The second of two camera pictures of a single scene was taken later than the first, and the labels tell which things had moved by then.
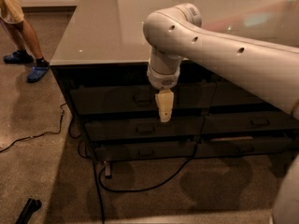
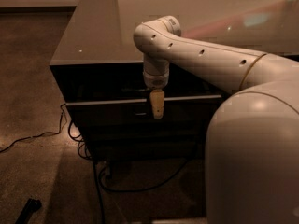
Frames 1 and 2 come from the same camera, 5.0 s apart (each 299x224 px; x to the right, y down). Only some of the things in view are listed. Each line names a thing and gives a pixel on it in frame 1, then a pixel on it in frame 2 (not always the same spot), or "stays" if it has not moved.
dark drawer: [139, 98] to [134, 116]
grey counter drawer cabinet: [101, 60] stays
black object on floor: [31, 205] stays
